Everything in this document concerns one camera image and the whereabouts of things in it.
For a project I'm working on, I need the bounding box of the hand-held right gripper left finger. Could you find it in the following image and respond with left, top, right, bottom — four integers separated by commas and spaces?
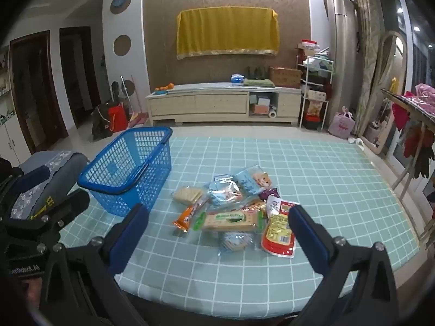
41, 204, 150, 326

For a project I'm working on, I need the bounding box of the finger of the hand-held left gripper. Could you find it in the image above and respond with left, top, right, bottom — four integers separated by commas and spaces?
0, 188, 91, 245
0, 165, 51, 198

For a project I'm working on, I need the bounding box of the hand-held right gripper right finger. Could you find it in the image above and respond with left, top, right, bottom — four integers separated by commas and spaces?
288, 204, 398, 326

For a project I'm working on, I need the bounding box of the orange snack packet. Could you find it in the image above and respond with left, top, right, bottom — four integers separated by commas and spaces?
173, 199, 209, 233

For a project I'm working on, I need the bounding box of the blue plastic basket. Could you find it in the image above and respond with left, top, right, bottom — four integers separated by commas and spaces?
77, 126, 173, 218

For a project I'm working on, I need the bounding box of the clear cracker packet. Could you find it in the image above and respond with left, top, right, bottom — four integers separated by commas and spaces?
173, 186, 204, 206

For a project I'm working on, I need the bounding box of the clear blue-striped snack packet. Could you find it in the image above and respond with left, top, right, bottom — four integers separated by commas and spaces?
217, 231, 255, 253

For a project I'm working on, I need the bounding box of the red yellow snack pouch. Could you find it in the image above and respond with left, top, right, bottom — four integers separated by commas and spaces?
260, 200, 301, 259

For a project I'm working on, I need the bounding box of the black garment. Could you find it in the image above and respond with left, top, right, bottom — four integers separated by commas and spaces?
0, 158, 14, 179

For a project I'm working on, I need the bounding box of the sofa with grey-blue cover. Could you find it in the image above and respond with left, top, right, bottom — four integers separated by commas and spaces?
10, 150, 91, 220

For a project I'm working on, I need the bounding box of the white cabinet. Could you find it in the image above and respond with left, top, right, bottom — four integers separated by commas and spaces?
0, 46, 24, 164

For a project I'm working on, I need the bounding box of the dark purple packet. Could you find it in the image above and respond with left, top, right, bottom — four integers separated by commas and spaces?
259, 188, 281, 202

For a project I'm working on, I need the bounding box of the green checked tablecloth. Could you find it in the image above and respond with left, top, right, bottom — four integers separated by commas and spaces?
58, 127, 420, 308

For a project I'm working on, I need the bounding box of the light blue cartoon packet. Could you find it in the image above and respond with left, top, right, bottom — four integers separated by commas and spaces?
234, 165, 274, 198

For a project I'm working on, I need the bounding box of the green label biscuit packet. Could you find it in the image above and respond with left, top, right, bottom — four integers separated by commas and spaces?
194, 211, 267, 233

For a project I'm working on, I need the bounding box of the dark wooden door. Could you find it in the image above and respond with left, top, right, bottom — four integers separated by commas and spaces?
8, 30, 69, 155
59, 26, 102, 130

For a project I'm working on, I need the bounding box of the black bag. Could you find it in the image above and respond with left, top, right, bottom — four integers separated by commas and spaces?
92, 104, 113, 140

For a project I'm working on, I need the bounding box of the red bucket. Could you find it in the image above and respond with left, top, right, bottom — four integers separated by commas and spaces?
108, 101, 127, 132

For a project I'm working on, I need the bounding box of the pink broom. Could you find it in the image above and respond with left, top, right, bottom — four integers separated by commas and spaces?
131, 75, 148, 126

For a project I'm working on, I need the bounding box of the pink bag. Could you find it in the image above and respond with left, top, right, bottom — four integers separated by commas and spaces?
328, 107, 356, 140

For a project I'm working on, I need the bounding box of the mop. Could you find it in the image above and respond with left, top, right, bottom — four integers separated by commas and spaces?
119, 75, 135, 119

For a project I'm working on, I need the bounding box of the cream TV cabinet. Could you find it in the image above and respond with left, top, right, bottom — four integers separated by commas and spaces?
146, 83, 303, 127

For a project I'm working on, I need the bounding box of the brown cardboard box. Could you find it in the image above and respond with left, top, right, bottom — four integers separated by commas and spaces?
269, 67, 302, 89

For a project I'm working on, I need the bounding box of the green cushion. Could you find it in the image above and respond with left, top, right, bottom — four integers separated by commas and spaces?
243, 79, 275, 88

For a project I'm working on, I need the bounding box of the white metal rack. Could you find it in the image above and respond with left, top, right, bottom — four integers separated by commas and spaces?
296, 39, 335, 130

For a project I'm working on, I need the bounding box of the clothes drying rack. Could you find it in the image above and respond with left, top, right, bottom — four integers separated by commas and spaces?
381, 83, 435, 242

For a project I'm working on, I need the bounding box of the standing air conditioner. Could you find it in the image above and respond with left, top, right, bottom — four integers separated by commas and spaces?
327, 0, 359, 133

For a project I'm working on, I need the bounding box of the standing arched mirror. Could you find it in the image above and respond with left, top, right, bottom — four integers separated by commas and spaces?
360, 31, 408, 155

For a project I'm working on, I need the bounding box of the yellow cloth cover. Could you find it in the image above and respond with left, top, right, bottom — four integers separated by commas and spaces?
176, 6, 281, 60

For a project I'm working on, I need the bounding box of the round brown wall decor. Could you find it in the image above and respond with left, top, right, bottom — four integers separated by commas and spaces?
113, 35, 132, 57

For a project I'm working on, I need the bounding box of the round wall decor blue plate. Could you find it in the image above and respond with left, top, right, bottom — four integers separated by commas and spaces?
110, 0, 132, 15

